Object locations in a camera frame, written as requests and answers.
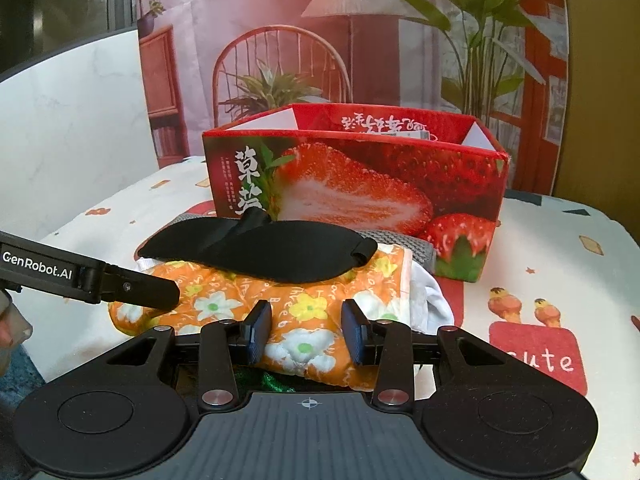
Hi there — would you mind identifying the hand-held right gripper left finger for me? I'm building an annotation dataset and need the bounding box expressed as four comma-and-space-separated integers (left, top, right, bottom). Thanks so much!
102, 301, 273, 411

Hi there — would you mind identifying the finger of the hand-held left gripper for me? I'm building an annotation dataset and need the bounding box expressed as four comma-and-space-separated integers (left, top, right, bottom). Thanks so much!
102, 262, 181, 311

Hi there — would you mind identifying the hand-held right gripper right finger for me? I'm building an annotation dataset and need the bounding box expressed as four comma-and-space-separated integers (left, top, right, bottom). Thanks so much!
341, 299, 505, 407

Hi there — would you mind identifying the orange floral padded cloth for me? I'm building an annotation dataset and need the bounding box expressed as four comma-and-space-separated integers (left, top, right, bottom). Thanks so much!
108, 247, 414, 392

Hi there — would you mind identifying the black eye mask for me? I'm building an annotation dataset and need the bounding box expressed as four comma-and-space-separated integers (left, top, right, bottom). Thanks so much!
137, 208, 379, 284

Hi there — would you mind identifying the grey knitted cloth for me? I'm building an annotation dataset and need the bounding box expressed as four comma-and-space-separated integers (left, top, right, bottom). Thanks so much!
172, 214, 437, 277

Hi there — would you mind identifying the red strawberry print cardboard box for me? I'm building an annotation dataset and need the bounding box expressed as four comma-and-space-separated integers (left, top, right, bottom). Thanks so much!
202, 102, 511, 282

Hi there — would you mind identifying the person's left hand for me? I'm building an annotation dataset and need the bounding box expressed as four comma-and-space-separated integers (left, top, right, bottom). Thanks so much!
0, 291, 34, 362

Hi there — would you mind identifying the white marble pattern panel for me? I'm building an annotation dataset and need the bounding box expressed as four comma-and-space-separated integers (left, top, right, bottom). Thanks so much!
0, 27, 162, 261

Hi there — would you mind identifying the white paper label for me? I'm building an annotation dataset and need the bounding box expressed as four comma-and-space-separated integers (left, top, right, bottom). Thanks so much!
384, 129, 442, 142

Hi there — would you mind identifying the white cartoon print tablecloth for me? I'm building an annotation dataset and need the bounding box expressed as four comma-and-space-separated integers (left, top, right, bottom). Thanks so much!
37, 155, 640, 472

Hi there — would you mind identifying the printed room scene backdrop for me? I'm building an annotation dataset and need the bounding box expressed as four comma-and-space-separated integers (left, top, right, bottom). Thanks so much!
132, 0, 572, 197

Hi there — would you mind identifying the green tinsel string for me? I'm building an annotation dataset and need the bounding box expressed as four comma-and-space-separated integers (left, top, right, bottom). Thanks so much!
235, 367, 302, 394

